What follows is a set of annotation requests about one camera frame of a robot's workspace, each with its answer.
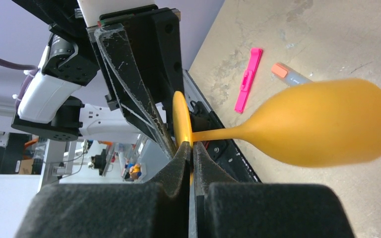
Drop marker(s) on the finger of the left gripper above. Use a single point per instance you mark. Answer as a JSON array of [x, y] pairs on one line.
[[135, 100]]

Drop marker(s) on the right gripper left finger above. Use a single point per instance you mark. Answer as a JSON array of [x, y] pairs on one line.
[[157, 208]]

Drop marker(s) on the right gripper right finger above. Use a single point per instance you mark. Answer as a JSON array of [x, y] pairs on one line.
[[226, 208]]

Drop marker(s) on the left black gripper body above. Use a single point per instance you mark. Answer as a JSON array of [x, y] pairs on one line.
[[154, 36]]

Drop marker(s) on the yellow plastic wine glass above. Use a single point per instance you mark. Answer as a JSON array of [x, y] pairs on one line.
[[314, 125]]

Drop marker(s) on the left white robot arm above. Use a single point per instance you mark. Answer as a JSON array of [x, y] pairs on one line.
[[66, 97]]

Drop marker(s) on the pink flat clip tool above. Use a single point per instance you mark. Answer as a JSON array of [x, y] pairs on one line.
[[247, 79]]

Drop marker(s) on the orange grey marker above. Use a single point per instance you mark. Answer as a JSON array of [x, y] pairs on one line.
[[288, 75]]

